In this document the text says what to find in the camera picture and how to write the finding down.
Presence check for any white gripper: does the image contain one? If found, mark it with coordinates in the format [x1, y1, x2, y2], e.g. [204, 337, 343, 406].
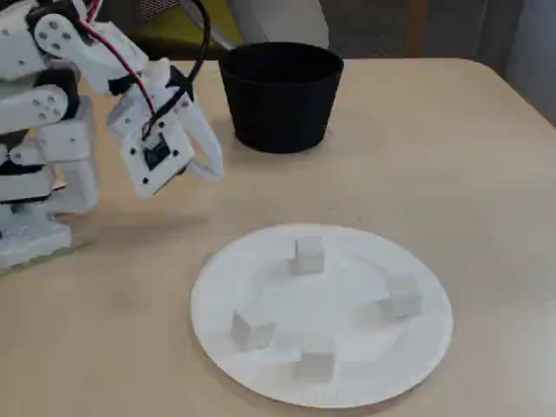
[108, 58, 225, 182]

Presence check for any grey chair armrest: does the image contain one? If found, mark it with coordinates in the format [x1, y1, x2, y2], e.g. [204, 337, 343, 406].
[180, 0, 238, 49]

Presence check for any wooden post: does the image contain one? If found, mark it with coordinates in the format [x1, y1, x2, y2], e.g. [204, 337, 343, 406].
[402, 0, 430, 57]

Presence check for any green chair seat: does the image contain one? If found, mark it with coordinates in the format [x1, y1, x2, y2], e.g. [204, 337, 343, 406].
[129, 0, 244, 60]

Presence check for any white paper plate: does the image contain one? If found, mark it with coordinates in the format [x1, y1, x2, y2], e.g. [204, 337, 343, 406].
[189, 223, 455, 409]

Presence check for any green base plate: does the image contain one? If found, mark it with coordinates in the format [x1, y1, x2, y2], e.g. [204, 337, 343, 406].
[0, 241, 95, 279]

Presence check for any black pot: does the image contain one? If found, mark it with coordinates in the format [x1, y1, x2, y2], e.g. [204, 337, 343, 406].
[218, 41, 345, 154]

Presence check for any black camera cable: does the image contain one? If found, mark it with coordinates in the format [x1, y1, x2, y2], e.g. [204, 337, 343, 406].
[141, 0, 213, 144]

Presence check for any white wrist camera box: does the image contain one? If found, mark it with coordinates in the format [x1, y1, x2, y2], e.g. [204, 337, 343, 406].
[121, 125, 195, 200]

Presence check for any white cube block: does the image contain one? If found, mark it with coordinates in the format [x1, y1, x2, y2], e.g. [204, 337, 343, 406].
[377, 272, 423, 325]
[289, 235, 326, 275]
[229, 308, 277, 352]
[295, 336, 338, 383]

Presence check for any red white gripper wire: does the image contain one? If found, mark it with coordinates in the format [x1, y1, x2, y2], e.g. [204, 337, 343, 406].
[76, 0, 158, 129]

